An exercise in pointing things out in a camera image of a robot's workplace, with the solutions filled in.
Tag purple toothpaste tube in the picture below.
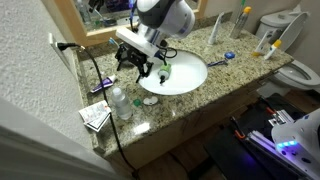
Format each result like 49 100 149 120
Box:
89 73 118 94

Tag white oval sink basin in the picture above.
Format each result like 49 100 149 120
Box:
136 49 208 97

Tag silver spray can orange cap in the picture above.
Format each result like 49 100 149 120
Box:
229 5 253 39

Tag white door panel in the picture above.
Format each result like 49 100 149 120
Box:
0 96 126 180

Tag blue green toothbrush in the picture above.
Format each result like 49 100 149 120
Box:
108 37 120 48

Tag clear plastic bottle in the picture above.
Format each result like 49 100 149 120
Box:
110 87 133 121

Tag black power cable with plug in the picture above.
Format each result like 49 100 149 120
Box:
54 41 141 180

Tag white robot base blue light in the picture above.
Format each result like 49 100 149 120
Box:
270 108 320 179

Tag white toilet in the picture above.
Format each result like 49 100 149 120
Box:
255 3 320 99

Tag orange black clamp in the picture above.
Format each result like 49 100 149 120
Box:
232 116 247 140

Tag wood framed mirror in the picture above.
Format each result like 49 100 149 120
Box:
53 0 209 48

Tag white wall outlet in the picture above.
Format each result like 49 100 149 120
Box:
48 32 59 49

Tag green bottle black pump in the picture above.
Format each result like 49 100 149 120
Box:
157 62 173 85

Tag aluminium frame rails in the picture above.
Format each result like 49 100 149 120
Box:
246 129 320 180

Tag white paper packet red print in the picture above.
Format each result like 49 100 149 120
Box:
78 99 112 125

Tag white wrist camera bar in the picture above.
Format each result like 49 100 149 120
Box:
115 26 160 58

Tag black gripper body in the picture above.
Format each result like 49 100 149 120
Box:
114 42 155 68

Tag silver metal bracket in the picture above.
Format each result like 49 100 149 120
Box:
268 109 295 128

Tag black and white packet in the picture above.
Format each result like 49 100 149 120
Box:
83 113 112 134

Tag slim white tube yellow cap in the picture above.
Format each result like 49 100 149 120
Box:
264 39 283 61

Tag black robot cart platform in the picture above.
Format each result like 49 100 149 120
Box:
203 92 320 180

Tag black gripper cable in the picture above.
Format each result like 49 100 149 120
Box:
153 39 178 66

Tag wooden vanity cabinet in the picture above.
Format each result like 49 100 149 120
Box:
99 78 279 179

